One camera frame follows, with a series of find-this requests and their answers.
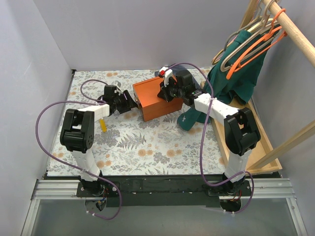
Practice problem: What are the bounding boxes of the orange wooden drawer box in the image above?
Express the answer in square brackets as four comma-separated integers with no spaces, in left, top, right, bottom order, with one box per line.
[132,77,183,121]

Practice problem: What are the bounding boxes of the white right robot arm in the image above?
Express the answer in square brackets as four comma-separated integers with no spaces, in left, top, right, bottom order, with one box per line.
[157,67,261,196]

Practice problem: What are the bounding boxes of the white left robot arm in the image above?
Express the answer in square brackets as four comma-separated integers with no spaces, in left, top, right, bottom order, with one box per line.
[60,85,137,197]

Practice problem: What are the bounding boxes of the yellow utility knife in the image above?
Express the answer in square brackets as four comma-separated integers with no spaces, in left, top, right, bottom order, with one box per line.
[99,118,107,133]

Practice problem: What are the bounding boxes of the dark green garment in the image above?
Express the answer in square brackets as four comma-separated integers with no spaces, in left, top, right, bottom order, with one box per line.
[177,30,267,131]

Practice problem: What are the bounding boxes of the grey clothes hanger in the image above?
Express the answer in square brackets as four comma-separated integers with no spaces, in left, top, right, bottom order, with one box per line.
[211,16,271,65]

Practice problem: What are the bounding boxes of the wooden clothes rack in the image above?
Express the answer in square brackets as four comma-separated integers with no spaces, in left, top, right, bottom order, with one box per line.
[209,0,315,174]

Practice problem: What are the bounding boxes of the orange clothes hanger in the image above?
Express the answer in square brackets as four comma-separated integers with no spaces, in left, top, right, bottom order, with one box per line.
[220,8,287,80]

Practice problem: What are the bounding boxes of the beige clothes hanger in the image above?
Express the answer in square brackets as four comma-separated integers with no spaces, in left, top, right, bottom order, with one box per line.
[220,0,282,80]

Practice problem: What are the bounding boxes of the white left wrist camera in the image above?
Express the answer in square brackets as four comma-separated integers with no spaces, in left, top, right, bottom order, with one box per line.
[114,81,122,95]

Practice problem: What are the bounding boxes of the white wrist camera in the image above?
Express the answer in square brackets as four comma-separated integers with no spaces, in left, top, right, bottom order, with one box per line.
[158,66,173,87]
[114,81,122,95]

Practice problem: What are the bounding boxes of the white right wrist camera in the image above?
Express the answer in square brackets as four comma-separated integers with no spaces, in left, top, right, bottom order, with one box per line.
[158,66,173,87]

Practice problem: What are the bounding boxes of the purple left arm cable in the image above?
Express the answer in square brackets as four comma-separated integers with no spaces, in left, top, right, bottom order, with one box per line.
[35,79,123,221]

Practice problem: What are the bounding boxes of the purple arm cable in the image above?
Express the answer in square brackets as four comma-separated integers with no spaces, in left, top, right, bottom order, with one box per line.
[35,79,123,221]
[167,62,254,215]

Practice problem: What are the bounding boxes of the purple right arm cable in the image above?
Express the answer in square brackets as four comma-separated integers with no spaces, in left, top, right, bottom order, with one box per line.
[167,62,254,215]

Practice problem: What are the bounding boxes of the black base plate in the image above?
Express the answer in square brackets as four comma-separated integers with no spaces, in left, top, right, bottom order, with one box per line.
[76,175,251,207]

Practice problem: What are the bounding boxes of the aluminium rail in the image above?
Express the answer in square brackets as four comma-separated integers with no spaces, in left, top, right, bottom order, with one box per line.
[32,178,296,200]

